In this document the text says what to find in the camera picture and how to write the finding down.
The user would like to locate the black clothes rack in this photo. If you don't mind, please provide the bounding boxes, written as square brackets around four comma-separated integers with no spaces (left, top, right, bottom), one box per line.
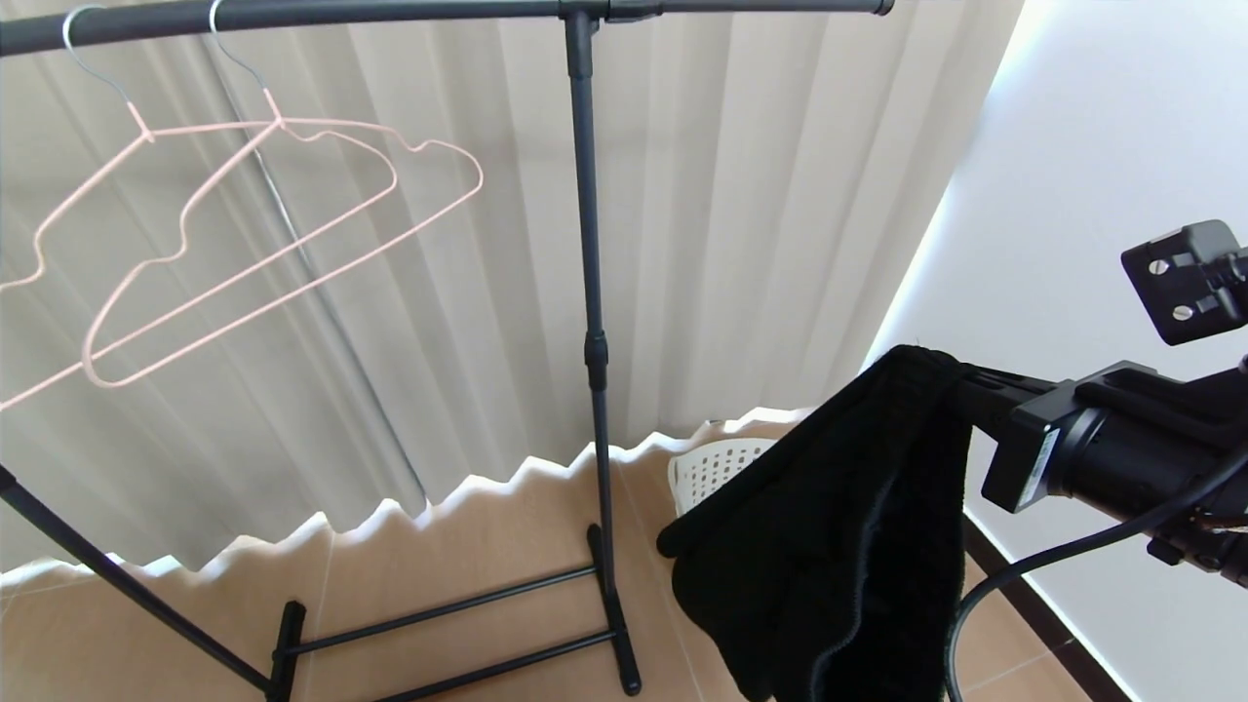
[0,0,895,702]

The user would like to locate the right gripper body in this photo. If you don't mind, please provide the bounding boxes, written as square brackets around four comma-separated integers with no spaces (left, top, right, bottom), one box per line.
[980,361,1248,589]

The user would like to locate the white laundry basket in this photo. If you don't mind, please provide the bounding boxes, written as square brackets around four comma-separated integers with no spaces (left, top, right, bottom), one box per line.
[668,439,781,518]

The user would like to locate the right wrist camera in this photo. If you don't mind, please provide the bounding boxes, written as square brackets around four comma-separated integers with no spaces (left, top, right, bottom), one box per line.
[1121,219,1248,347]

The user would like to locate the black shorts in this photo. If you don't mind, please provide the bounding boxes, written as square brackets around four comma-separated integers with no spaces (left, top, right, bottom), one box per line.
[656,344,976,702]

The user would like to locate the pink clothes hanger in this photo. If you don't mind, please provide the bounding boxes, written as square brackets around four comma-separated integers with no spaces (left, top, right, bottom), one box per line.
[0,5,399,410]
[81,0,486,389]

